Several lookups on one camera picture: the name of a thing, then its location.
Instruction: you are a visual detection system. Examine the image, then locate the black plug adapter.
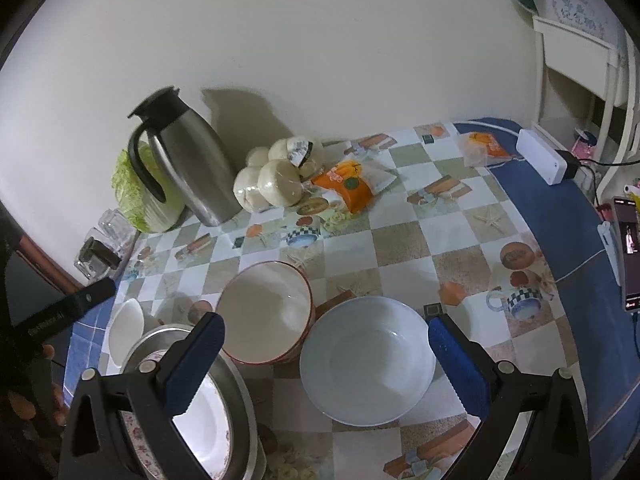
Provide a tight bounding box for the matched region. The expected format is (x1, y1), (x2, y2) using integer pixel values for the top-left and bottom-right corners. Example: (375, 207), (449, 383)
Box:
(555, 150), (581, 181)

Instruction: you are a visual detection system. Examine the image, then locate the white power strip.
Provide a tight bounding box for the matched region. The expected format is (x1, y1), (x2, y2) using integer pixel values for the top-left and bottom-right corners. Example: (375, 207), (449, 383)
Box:
(516, 128), (571, 186)

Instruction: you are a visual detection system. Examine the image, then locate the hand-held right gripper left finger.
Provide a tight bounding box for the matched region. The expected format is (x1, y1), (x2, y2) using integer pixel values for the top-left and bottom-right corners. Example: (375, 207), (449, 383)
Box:
(57, 311), (227, 480)

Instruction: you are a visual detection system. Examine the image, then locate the person's left hand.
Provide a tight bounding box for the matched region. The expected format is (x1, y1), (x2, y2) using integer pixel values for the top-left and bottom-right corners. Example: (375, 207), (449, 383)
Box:
(7, 342), (68, 428)

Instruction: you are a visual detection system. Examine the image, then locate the white wooden chair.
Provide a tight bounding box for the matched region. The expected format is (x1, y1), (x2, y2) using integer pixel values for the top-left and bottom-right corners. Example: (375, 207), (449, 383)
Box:
(530, 10), (640, 171)

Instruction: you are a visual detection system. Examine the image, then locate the clear glass mug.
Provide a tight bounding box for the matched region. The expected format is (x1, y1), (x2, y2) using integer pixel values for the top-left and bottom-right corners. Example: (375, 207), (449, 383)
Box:
(74, 240), (121, 282)
(97, 208), (138, 251)

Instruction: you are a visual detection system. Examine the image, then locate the white cup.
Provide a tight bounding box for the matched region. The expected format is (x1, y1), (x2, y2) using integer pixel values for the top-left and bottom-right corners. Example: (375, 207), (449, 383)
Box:
(107, 297), (146, 368)

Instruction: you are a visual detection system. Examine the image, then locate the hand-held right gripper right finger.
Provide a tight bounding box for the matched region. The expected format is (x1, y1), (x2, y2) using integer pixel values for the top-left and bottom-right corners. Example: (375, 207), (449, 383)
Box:
(428, 314), (593, 480)

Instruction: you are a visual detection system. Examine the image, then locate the stainless steel plate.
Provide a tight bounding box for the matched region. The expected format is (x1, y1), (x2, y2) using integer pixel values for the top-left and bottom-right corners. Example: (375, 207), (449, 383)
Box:
(120, 324), (268, 480)

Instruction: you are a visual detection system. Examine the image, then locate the smartphone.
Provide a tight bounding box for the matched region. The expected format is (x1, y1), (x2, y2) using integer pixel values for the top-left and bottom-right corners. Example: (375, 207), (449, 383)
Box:
(612, 195), (640, 313)

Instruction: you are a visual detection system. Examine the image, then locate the dark furniture with brown edge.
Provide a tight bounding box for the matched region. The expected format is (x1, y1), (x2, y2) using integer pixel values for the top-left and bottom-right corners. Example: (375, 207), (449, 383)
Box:
(0, 195), (88, 331)

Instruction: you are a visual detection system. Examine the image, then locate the pale blue bowl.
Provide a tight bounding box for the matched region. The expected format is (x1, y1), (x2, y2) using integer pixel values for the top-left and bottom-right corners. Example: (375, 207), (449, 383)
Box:
(299, 296), (437, 428)

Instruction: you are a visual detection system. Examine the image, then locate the white printed chair cover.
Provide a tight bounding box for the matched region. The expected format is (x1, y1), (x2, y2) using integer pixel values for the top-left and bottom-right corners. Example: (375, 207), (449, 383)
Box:
(532, 0), (621, 41)

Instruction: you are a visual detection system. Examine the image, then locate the round floral rim plate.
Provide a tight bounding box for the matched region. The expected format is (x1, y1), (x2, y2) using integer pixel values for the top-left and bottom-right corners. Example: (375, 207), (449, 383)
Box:
(120, 360), (236, 480)

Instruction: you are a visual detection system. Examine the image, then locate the napa cabbage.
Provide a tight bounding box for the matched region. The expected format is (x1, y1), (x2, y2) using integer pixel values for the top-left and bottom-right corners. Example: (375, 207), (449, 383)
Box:
(111, 141), (190, 234)

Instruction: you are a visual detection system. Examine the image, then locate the red patterned bowl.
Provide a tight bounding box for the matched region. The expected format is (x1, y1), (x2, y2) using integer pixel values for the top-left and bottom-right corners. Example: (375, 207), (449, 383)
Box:
(215, 260), (316, 367)

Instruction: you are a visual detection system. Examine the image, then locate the orange snack packet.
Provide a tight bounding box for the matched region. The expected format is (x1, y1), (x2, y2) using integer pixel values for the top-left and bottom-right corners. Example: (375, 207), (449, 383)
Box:
(457, 130), (518, 168)
(310, 156), (401, 215)

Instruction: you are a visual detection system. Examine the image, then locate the bag of white steamed buns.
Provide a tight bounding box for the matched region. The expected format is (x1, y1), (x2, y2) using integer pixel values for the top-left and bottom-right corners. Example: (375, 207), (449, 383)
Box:
(233, 136), (326, 212)

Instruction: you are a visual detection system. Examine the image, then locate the white phone stand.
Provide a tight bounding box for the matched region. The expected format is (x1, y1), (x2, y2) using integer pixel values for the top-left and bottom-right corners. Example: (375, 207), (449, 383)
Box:
(597, 220), (626, 288)

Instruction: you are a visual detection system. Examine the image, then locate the stainless steel thermos jug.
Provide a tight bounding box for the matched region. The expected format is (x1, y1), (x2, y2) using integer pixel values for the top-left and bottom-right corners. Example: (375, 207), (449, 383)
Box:
(126, 86), (246, 227)

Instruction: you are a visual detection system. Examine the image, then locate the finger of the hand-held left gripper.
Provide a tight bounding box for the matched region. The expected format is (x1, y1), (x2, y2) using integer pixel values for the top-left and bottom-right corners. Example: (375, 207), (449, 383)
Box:
(7, 277), (118, 356)

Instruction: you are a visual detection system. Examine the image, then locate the dark small block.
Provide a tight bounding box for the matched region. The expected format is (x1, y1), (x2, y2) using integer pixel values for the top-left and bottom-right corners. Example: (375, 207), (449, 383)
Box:
(82, 237), (122, 268)

